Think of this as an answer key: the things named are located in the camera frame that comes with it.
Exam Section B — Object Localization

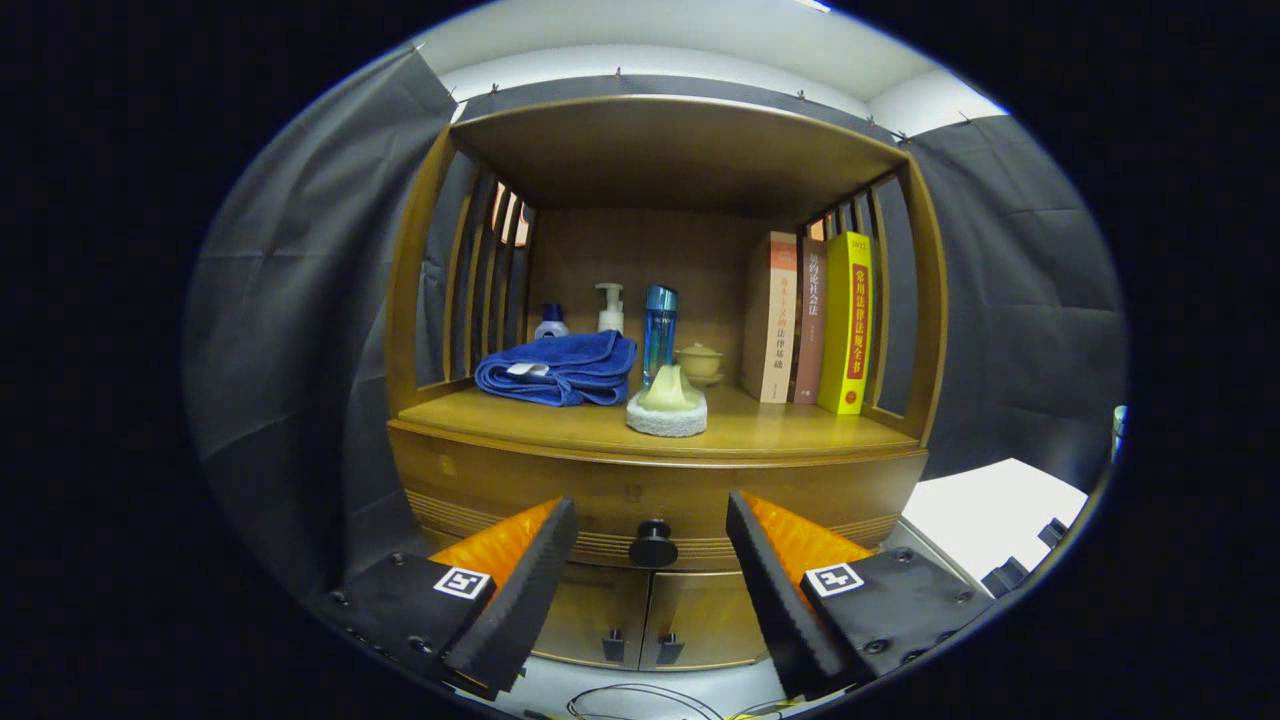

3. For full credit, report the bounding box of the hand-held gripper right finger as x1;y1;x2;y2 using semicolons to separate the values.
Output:
725;490;996;701

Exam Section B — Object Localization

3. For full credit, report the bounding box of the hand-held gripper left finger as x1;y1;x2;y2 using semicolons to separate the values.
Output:
310;497;579;701

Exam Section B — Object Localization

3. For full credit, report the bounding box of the wooden drawer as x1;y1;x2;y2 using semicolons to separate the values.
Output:
388;418;929;573

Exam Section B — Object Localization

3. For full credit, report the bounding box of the green handled scrubbing brush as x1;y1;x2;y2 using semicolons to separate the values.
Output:
626;363;709;438

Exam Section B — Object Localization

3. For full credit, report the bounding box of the wooden cabinet door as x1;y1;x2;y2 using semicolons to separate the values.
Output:
640;570;771;671
530;562;656;669

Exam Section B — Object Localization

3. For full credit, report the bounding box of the wooden countertop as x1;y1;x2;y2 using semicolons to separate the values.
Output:
395;375;926;463

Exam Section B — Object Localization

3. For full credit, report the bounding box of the wooden cabinet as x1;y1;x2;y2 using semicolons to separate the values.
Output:
385;95;949;673

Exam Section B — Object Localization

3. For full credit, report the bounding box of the blue folded towel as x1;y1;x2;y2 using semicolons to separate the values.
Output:
474;330;639;408

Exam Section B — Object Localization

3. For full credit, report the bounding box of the white table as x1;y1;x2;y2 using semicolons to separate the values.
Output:
885;458;1089;601

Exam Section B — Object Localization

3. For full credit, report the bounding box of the beige lidded teacup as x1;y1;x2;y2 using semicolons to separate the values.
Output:
675;342;725;389

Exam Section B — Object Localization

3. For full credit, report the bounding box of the beige orange book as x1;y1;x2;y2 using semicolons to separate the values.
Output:
740;231;799;404

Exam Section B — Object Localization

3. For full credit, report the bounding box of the brown book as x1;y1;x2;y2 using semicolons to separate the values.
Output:
790;237;827;406

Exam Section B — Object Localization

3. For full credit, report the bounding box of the yellow book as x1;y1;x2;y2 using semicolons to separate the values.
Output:
817;231;874;416

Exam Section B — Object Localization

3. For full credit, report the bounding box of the blue glass bottle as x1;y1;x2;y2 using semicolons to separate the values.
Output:
642;284;679;389

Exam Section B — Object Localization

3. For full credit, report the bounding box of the black backdrop cloth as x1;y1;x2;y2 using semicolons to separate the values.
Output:
183;45;1131;601

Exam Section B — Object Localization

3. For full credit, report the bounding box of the black cable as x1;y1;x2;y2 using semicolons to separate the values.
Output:
567;683;791;720

